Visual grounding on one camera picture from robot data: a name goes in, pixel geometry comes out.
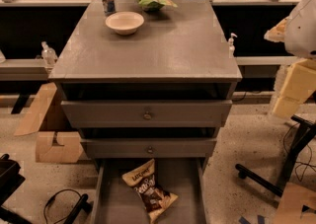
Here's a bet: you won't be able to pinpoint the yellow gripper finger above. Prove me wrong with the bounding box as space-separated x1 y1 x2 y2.
264 18 287 42
272 59 316 119

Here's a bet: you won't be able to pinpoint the brown chip bag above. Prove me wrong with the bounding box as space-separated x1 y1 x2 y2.
121 159 178 224

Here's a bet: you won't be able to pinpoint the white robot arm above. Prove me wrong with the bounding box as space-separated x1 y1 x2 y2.
264 0 316 119

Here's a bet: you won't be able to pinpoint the grey drawer cabinet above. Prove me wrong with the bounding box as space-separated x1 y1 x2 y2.
48 0 243 170

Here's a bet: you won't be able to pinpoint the grey top drawer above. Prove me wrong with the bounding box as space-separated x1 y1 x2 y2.
61 101 232 128

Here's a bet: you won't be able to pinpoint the grey middle drawer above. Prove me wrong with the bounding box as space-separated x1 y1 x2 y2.
81 138 216 159

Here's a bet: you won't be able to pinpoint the grey open bottom drawer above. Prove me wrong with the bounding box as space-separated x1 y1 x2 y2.
91 158 208 224

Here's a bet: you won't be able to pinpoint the white pump bottle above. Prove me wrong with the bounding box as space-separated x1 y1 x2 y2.
228 33 237 57

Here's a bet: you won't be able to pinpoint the black stand base right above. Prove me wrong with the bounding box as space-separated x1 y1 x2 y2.
234 114 316 198

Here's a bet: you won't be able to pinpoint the cardboard piece bottom right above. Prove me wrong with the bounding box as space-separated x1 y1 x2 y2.
273 183 316 224

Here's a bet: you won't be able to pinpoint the white bowl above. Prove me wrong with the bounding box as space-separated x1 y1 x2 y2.
105 12 144 36

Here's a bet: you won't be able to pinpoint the clear sanitizer bottle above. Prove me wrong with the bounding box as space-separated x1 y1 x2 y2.
41 41 58 67

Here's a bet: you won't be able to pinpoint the black stand leg left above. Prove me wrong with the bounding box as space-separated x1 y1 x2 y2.
63 193 92 224

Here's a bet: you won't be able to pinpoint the cardboard box flaps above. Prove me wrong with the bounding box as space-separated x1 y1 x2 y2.
15 83 87 164

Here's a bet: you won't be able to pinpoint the black equipment left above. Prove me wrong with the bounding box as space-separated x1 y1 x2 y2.
0 154 32 224

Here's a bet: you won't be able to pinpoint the black floor cable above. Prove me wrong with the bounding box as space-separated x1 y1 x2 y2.
42 187 83 224

